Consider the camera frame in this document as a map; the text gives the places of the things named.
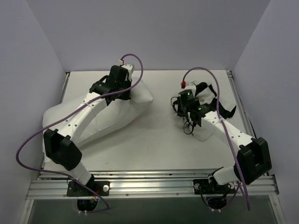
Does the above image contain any black white checkered pillowcase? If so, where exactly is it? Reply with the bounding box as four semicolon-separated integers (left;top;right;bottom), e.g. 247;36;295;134
170;79;237;142

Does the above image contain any white pillow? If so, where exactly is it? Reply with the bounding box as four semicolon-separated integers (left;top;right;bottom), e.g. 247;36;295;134
41;79;154;163

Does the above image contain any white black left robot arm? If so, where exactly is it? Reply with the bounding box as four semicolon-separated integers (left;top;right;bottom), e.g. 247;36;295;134
43;64;134;196

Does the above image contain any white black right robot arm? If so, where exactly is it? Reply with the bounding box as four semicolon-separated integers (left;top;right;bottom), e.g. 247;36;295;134
178;90;272;193

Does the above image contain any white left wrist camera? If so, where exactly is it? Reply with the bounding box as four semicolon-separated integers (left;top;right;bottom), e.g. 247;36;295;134
121;63;135;74

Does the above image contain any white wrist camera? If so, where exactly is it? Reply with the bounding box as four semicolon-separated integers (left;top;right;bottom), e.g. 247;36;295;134
181;81;196;95
121;63;135;74

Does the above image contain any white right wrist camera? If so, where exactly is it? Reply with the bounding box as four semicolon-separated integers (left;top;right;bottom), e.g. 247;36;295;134
181;81;196;95

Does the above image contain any thin black wire loop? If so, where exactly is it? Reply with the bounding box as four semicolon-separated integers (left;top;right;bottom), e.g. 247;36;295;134
170;97;196;135

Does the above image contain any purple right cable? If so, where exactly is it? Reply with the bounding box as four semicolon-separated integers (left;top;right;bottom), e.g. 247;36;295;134
181;67;250;210

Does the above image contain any purple cable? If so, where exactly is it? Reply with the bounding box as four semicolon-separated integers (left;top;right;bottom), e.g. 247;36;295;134
181;67;250;210
15;54;144;214

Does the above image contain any aluminium left side rail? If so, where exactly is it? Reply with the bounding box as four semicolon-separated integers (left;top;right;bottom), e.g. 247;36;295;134
39;72;70;171

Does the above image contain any aluminium rail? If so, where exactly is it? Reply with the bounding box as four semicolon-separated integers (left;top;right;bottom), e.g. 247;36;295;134
226;70;256;137
27;171;280;199
39;72;70;171

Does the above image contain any aluminium right side rail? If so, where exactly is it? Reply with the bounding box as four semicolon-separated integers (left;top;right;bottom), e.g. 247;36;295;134
226;70;256;137

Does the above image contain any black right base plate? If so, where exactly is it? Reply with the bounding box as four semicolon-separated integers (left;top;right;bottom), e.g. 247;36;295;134
192;179;211;195

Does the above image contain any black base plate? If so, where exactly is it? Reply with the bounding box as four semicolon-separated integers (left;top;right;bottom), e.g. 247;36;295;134
66;181;110;197
192;179;211;195

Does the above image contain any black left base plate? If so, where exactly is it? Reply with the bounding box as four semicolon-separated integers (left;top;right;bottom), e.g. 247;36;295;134
66;181;110;197

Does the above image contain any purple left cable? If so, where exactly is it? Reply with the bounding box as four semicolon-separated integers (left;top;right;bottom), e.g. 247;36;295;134
15;54;144;214

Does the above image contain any aluminium front rail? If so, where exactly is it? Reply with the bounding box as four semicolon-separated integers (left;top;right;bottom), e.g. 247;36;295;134
27;171;280;199

